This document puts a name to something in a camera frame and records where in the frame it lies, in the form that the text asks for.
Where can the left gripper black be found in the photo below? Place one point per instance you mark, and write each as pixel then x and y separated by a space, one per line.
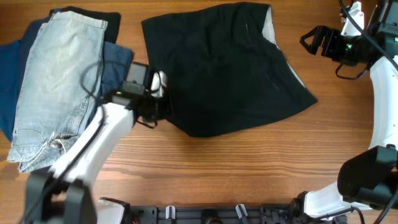
pixel 168 111

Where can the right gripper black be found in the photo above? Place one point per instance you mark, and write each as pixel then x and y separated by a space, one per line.
pixel 332 35

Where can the black shorts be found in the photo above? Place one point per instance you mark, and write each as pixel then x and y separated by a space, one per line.
pixel 223 69

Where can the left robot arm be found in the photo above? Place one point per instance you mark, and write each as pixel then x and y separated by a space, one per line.
pixel 64 193

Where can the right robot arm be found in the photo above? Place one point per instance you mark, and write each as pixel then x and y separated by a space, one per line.
pixel 369 180

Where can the navy blue shorts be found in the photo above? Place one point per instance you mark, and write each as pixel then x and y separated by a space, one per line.
pixel 116 65

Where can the light blue denim shorts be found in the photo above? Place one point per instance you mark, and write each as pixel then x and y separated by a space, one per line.
pixel 59 87

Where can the blue garment at left edge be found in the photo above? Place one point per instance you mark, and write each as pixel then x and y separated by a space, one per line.
pixel 9 86

